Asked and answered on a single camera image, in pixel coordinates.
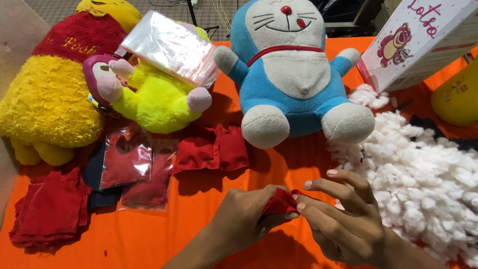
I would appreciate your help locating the stack of clear plastic bags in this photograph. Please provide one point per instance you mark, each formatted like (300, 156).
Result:
(171, 48)

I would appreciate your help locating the small red cloth piece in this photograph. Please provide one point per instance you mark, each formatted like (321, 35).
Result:
(280, 203)

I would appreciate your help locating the dark background furniture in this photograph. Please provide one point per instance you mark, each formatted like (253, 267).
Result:
(351, 15)

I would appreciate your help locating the person's right hand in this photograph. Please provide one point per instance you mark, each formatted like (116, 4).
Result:
(351, 231)

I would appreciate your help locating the yellow plastic container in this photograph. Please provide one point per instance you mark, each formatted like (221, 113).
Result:
(459, 97)

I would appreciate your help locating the dark navy cloth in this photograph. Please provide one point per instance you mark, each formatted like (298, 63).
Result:
(93, 168)

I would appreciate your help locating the white box pink bear print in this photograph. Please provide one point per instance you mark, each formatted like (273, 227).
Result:
(422, 41)

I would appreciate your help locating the small black tool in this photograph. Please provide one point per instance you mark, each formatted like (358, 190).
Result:
(404, 104)

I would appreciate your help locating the stack of red cloth squares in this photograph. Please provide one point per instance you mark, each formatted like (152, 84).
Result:
(52, 209)

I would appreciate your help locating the neon yellow plush pink face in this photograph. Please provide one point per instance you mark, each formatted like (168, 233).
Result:
(157, 101)

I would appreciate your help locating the orange table cloth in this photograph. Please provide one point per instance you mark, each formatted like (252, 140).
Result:
(149, 243)

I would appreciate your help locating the pile of white stuffing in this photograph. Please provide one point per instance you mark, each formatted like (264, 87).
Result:
(418, 175)

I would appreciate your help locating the yellow bear plush red shirt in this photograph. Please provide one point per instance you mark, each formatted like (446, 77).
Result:
(48, 101)

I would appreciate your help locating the clear bag with red cloth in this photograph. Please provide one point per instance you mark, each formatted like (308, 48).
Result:
(125, 160)
(153, 190)

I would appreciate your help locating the blue and white cat plush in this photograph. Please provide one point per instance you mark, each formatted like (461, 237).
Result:
(291, 74)

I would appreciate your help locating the person's left hand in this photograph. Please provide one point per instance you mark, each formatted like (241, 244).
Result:
(239, 220)

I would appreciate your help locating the dark cloth under stuffing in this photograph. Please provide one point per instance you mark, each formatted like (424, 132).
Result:
(424, 125)

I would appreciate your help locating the red sewn cloth pouch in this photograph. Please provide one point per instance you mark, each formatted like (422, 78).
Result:
(196, 153)
(231, 145)

